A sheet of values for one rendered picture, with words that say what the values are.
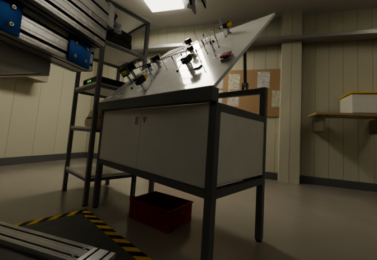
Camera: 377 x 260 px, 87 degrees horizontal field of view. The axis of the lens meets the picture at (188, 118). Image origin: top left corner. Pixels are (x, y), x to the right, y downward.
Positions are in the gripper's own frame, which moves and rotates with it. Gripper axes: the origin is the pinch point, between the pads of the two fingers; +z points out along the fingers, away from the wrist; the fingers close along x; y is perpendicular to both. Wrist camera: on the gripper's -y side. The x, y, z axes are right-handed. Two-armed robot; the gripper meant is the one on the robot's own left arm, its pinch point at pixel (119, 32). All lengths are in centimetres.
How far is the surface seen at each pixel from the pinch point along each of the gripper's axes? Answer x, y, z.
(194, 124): -55, 71, 32
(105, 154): -78, -18, 48
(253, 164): -55, 87, 78
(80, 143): -49, -331, 158
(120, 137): -64, 1, 41
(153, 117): -52, 38, 32
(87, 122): -55, -60, 39
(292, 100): 124, 56, 258
